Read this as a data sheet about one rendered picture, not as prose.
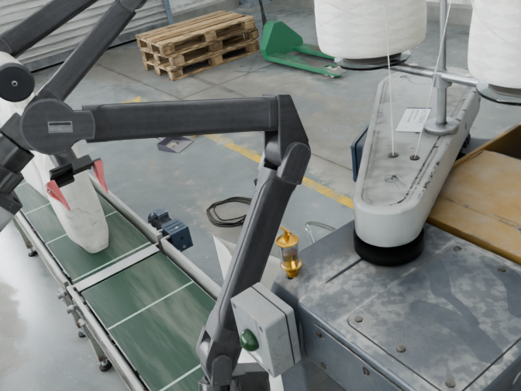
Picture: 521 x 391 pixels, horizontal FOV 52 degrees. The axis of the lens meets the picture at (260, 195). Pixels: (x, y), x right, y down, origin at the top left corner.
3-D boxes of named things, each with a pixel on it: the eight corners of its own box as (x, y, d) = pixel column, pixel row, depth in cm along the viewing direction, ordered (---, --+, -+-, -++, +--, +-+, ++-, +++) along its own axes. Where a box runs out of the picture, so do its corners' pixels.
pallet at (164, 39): (137, 46, 650) (134, 34, 643) (223, 21, 697) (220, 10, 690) (164, 57, 586) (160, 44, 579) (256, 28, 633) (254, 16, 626)
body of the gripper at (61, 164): (92, 160, 129) (77, 135, 131) (52, 177, 125) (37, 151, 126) (91, 171, 135) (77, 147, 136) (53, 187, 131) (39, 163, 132)
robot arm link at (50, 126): (288, 88, 97) (312, 88, 87) (290, 163, 99) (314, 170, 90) (19, 98, 81) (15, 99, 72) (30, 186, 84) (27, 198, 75)
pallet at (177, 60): (142, 58, 656) (139, 46, 649) (223, 31, 710) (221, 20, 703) (173, 68, 594) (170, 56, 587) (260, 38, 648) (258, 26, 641)
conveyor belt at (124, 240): (-16, 161, 405) (-21, 150, 400) (35, 142, 422) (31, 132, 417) (82, 299, 241) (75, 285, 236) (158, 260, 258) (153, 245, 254)
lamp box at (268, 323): (241, 347, 72) (229, 297, 68) (267, 330, 74) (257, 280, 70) (274, 380, 67) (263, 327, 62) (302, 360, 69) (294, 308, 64)
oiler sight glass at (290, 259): (277, 263, 69) (273, 241, 67) (292, 254, 70) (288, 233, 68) (289, 271, 67) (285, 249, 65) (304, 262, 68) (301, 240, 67)
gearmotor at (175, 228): (143, 235, 282) (135, 212, 275) (167, 223, 289) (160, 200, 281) (168, 259, 260) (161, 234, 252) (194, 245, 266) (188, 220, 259)
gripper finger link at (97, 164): (116, 183, 129) (97, 152, 130) (88, 196, 126) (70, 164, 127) (115, 194, 135) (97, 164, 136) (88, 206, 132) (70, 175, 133)
